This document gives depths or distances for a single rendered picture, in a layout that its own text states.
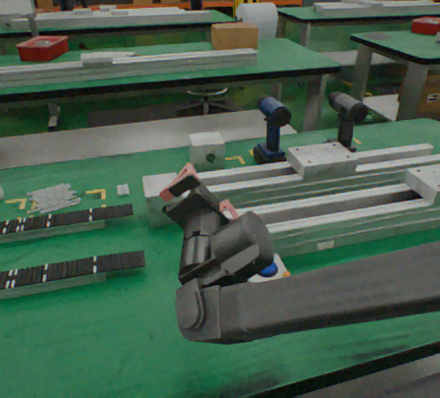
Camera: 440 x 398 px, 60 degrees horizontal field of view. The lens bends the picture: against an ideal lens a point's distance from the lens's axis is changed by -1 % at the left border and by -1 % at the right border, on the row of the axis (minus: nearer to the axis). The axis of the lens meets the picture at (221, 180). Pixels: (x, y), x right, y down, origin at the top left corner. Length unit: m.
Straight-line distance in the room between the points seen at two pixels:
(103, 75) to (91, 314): 1.64
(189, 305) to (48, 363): 0.38
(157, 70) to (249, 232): 1.89
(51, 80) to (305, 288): 2.01
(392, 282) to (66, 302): 0.65
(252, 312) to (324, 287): 0.08
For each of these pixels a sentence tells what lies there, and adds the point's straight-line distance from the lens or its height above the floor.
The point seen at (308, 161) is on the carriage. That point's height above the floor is 0.91.
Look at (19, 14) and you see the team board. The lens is 3.53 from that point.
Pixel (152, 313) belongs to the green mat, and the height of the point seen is 0.78.
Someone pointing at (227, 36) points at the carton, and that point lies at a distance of 2.83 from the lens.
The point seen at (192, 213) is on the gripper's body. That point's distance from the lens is 0.56.
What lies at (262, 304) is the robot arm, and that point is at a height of 1.06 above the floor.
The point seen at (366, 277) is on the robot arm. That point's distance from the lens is 0.39.
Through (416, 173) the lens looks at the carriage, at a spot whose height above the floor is 0.90.
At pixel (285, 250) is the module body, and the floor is 0.80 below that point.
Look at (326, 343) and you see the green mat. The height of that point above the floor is 0.78.
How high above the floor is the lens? 1.39
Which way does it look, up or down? 31 degrees down
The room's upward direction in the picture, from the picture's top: straight up
